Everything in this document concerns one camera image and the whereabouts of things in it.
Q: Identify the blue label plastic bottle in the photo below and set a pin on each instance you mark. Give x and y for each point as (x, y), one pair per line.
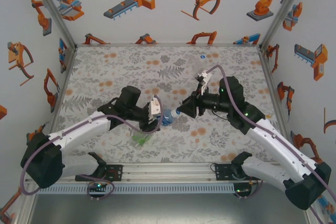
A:
(168, 120)

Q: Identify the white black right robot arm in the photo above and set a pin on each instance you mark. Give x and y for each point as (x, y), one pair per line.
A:
(278, 142)

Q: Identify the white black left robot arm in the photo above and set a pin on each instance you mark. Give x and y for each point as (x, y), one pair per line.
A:
(78, 129)

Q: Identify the floral table cover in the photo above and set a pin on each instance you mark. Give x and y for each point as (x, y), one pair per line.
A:
(236, 72)

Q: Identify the black controller board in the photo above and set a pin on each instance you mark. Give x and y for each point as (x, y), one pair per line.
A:
(97, 186)
(242, 190)

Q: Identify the aluminium side frame rail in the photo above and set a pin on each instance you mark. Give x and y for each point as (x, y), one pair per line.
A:
(65, 77)
(273, 93)

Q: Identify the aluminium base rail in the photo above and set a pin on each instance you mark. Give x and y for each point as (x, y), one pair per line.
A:
(170, 171)

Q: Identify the aluminium rear frame rail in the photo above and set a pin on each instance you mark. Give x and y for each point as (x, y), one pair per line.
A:
(168, 44)

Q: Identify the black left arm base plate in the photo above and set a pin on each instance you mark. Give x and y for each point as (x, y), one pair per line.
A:
(116, 172)

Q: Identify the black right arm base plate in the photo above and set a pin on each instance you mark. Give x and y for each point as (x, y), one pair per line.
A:
(221, 172)

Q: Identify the aluminium corner post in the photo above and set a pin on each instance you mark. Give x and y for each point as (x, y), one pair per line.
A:
(53, 11)
(283, 11)

